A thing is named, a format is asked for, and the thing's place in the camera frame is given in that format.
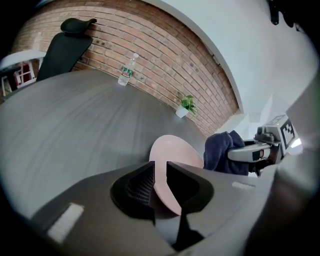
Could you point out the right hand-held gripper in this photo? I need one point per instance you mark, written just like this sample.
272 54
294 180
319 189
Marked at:
287 132

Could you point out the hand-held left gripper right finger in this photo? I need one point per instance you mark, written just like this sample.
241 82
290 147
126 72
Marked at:
192 195

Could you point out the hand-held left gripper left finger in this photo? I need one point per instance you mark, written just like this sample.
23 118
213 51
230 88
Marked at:
135 192

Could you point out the big pink plate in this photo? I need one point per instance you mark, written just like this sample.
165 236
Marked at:
175 150

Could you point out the dark blue cloth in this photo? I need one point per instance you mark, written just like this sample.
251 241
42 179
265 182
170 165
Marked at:
220 152

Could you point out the green plant in white pot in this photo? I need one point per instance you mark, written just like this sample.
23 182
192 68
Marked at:
185 106

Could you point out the clear plastic bottle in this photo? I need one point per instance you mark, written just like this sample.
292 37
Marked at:
127 71

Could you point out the black high-back office chair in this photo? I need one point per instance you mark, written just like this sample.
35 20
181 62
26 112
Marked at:
63 55

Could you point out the white side table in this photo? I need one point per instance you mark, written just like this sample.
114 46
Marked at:
22 56

